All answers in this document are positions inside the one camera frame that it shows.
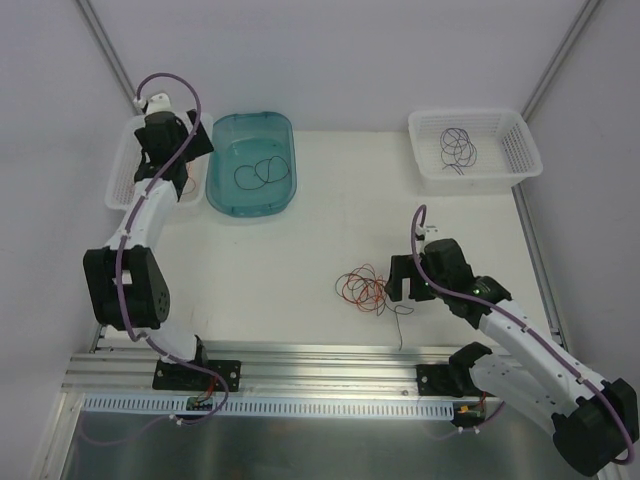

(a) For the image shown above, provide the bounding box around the teal transparent plastic tub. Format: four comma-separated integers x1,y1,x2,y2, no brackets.
205,111,297,218

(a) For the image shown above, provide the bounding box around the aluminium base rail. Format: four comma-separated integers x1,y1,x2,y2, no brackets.
64,342,566,401

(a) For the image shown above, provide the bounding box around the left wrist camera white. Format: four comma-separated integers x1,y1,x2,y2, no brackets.
133,91,173,115

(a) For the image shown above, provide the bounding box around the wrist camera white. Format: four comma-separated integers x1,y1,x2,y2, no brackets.
133,91,173,115
414,225,442,252

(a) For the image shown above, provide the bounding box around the white plastic basket left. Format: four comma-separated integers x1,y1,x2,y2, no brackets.
104,115,209,213

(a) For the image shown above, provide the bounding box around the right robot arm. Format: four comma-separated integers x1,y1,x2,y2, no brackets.
385,239,639,476

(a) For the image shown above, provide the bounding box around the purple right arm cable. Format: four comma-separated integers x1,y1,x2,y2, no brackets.
410,203,637,466

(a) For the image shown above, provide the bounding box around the white plastic basket right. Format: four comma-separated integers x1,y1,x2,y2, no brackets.
408,109,543,196

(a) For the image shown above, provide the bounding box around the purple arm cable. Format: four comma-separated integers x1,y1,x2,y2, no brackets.
113,72,231,426
410,203,637,466

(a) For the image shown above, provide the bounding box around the black cable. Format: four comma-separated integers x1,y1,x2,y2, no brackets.
233,154,291,193

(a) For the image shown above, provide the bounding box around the brown cable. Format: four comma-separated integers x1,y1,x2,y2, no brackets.
334,267,416,351

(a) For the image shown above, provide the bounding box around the aluminium frame post right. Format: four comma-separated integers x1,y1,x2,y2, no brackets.
521,0,605,122

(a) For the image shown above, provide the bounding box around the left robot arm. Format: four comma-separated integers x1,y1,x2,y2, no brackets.
83,108,220,392

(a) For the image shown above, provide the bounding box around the white slotted cable duct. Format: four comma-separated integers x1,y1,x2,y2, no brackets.
82,394,454,421

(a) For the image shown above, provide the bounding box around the aluminium frame post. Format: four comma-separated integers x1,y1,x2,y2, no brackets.
72,0,141,115
521,0,605,122

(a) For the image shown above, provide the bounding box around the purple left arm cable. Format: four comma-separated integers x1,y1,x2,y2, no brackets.
113,72,231,426

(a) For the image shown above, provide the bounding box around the aluminium frame post left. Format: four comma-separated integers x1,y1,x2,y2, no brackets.
72,0,141,115

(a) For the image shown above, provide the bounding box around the white plastic basket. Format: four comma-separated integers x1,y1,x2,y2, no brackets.
408,109,543,196
104,115,209,213

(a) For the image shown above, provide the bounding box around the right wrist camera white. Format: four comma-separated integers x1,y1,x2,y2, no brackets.
414,225,442,252

